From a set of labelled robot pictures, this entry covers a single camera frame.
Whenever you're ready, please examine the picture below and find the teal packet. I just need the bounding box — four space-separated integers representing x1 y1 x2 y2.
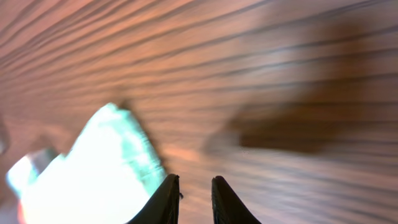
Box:
20 103 167 224

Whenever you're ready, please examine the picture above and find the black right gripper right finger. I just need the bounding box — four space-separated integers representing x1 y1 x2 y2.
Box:
211 175 261 224

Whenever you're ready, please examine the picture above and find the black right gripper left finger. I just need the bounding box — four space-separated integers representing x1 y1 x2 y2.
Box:
127 174 180 224

